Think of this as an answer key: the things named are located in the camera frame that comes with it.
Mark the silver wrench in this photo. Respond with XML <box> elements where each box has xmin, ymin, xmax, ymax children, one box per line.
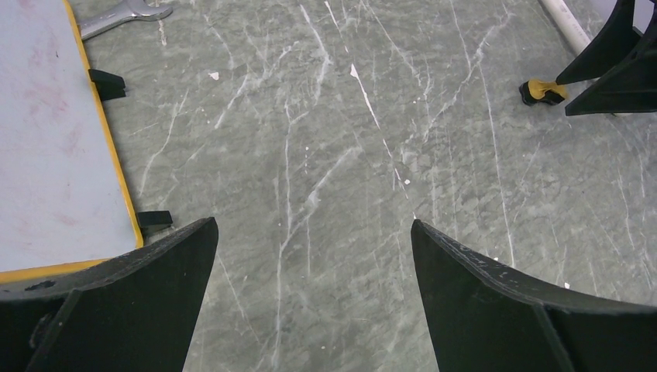
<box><xmin>77</xmin><ymin>0</ymin><xmax>174</xmax><ymax>41</ymax></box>

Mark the white PVC pipe frame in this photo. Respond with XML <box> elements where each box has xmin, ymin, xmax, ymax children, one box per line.
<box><xmin>539</xmin><ymin>0</ymin><xmax>590</xmax><ymax>55</ymax></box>

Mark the yellow whiteboard eraser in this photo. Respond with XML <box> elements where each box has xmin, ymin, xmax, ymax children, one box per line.
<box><xmin>518</xmin><ymin>79</ymin><xmax>569</xmax><ymax>106</ymax></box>

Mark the yellow framed whiteboard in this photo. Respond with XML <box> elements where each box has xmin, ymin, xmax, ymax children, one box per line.
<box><xmin>1</xmin><ymin>1</ymin><xmax>144</xmax><ymax>283</ymax></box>

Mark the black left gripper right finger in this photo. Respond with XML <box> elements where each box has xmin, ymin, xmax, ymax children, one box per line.
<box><xmin>411</xmin><ymin>220</ymin><xmax>656</xmax><ymax>371</ymax></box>

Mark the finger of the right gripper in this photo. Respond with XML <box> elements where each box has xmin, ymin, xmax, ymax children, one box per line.
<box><xmin>564</xmin><ymin>10</ymin><xmax>656</xmax><ymax>116</ymax></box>
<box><xmin>556</xmin><ymin>1</ymin><xmax>645</xmax><ymax>86</ymax></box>

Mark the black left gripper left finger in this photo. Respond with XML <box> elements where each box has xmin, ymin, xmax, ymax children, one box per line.
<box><xmin>1</xmin><ymin>217</ymin><xmax>218</xmax><ymax>371</ymax></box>

